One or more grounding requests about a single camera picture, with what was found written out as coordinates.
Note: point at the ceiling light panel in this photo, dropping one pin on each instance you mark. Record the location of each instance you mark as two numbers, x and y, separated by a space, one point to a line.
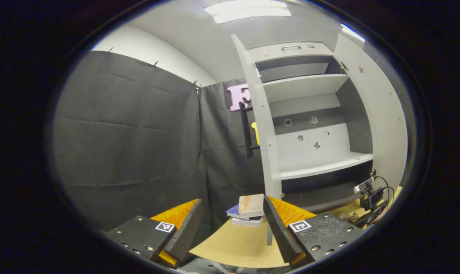
352 32
249 10

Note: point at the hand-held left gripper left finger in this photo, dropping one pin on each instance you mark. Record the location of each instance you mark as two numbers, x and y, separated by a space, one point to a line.
186 236

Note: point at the tan book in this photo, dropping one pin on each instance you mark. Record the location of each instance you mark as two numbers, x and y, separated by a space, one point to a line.
251 205

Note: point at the grey shoe cabinet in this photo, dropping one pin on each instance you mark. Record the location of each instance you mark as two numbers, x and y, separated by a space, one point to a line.
309 148

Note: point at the blue book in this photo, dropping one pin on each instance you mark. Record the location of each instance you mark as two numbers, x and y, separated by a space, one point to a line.
233 211

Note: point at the white book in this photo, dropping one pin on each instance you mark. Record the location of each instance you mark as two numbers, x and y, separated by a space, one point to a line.
249 221

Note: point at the grey shoe cabinet door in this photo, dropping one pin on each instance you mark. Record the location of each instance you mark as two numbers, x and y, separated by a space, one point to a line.
382 125
266 133

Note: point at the black backdrop cloth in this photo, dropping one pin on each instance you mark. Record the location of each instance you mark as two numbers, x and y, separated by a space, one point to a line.
131 144

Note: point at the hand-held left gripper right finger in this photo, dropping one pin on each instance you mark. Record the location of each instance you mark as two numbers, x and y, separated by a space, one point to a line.
279 232

